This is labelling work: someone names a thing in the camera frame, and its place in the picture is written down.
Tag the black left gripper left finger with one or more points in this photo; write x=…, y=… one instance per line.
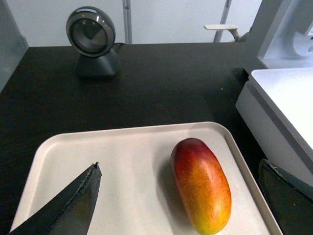
x=70, y=212

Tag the dark red mango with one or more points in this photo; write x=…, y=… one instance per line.
x=202, y=186

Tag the white checkout scale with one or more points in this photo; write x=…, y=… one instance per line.
x=277, y=106

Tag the white POS terminal stand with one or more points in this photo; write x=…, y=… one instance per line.
x=282, y=34

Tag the beige plastic tray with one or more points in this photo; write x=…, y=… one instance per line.
x=137, y=193

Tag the grey office chair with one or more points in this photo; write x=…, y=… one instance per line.
x=231, y=28

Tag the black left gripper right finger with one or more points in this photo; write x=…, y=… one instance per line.
x=289, y=198

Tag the grey round barcode scanner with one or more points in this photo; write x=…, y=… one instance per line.
x=92, y=33

